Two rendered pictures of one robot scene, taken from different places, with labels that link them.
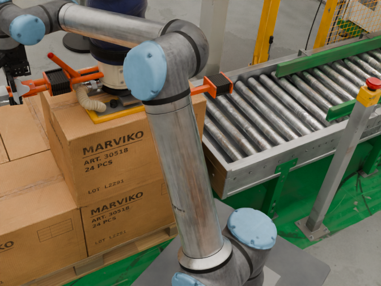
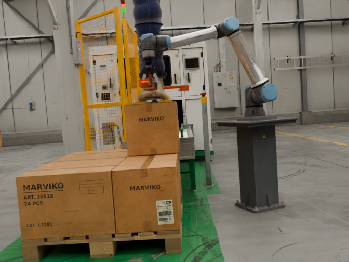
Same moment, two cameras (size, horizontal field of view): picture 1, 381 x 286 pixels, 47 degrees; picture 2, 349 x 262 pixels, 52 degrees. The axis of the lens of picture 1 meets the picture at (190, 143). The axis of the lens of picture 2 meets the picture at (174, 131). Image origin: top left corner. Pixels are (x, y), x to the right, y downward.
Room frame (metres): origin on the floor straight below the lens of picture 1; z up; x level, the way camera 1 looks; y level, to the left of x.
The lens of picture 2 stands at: (-0.40, 2.72, 0.90)
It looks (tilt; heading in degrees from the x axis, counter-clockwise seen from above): 4 degrees down; 305
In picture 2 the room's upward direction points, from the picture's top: 4 degrees counter-clockwise
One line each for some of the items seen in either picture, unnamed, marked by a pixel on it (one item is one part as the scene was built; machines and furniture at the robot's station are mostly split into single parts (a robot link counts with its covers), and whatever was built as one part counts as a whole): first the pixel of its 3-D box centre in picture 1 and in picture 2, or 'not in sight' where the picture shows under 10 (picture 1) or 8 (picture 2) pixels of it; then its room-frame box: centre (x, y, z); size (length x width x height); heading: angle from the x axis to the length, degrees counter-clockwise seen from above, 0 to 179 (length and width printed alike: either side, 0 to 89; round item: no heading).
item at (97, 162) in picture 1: (123, 126); (154, 127); (1.48, 0.31, 0.75); 0.60 x 0.40 x 0.40; 123
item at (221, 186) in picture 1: (190, 144); (158, 153); (1.70, 0.00, 0.48); 0.70 x 0.03 x 0.15; 33
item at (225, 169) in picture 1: (191, 129); (157, 142); (1.70, 0.00, 0.58); 0.70 x 0.03 x 0.06; 33
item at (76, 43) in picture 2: not in sight; (77, 52); (2.87, -0.13, 1.62); 0.20 x 0.05 x 0.30; 123
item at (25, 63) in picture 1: (12, 59); (149, 66); (1.24, 0.63, 1.22); 0.09 x 0.08 x 0.12; 123
